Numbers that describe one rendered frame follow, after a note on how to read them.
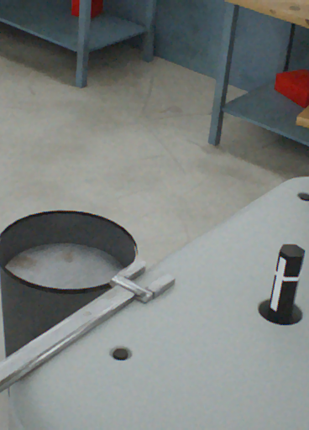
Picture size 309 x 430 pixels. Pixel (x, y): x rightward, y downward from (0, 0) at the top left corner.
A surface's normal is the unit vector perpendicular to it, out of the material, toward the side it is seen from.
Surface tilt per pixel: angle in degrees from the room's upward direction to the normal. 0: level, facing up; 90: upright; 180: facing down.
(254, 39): 90
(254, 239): 0
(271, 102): 0
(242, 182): 0
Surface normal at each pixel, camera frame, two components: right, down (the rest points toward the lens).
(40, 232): 0.53, 0.43
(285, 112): 0.09, -0.85
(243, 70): -0.62, 0.36
